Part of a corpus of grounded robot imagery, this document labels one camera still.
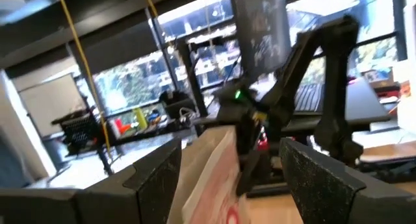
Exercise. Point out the black computer monitor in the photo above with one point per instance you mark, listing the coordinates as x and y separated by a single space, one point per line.
260 32

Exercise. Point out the black plastic crate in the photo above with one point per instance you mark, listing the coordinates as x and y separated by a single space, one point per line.
78 131

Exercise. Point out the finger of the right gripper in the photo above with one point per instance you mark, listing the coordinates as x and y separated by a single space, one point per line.
247 175

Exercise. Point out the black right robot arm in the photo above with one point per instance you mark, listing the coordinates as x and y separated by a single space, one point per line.
338 87

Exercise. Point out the pink strawberry yogurt cereal box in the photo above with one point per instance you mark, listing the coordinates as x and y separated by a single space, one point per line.
208 178

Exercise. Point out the black upright post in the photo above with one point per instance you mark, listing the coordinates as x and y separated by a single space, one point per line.
191 78

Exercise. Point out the yellow green bottle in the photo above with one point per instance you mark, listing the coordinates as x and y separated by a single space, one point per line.
140 117

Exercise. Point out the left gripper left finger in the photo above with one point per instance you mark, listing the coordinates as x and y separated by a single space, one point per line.
97 201

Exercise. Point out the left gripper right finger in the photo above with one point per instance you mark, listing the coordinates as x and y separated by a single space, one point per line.
325 191

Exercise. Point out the grey laptop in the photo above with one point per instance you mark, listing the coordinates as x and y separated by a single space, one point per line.
364 100

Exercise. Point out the white board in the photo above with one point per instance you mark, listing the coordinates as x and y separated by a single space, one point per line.
48 104

